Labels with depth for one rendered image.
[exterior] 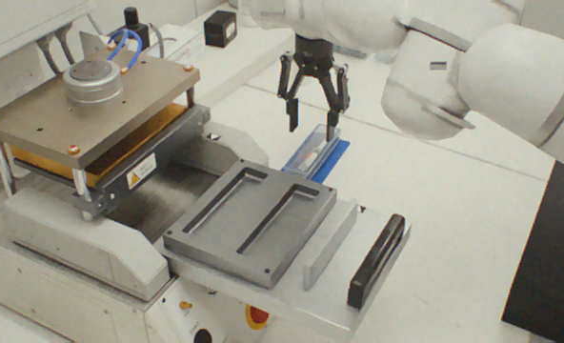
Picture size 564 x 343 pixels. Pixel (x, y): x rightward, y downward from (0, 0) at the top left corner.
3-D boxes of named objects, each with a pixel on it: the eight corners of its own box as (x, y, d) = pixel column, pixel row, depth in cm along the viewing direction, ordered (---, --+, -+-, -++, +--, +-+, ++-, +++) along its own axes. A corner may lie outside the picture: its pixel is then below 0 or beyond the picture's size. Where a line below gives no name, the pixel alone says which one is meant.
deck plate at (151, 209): (-88, 206, 103) (-90, 201, 102) (68, 106, 127) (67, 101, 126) (145, 313, 85) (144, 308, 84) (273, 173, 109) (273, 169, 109)
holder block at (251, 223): (163, 247, 88) (161, 233, 86) (240, 170, 102) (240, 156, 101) (270, 291, 82) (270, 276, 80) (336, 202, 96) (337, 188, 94)
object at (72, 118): (-36, 163, 95) (-65, 85, 87) (104, 74, 117) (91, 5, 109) (90, 214, 86) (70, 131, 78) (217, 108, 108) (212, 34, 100)
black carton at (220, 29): (204, 45, 177) (202, 21, 173) (218, 32, 184) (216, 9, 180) (224, 49, 176) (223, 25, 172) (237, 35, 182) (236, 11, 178)
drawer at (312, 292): (151, 268, 90) (145, 225, 86) (235, 183, 106) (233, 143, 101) (347, 351, 79) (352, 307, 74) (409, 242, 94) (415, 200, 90)
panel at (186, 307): (214, 400, 94) (156, 300, 87) (308, 270, 115) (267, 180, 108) (224, 402, 92) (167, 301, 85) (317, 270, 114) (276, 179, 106)
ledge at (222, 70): (64, 109, 159) (60, 92, 157) (256, -2, 216) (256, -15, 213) (156, 146, 147) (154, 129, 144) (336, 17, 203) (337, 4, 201)
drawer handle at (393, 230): (346, 304, 80) (348, 281, 78) (390, 232, 91) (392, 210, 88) (361, 310, 79) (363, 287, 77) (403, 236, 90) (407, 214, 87)
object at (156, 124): (13, 165, 95) (-4, 109, 89) (112, 97, 111) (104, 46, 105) (105, 200, 88) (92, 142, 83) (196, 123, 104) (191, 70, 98)
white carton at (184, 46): (115, 86, 159) (110, 59, 155) (167, 49, 176) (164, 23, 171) (157, 96, 155) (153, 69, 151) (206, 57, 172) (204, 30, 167)
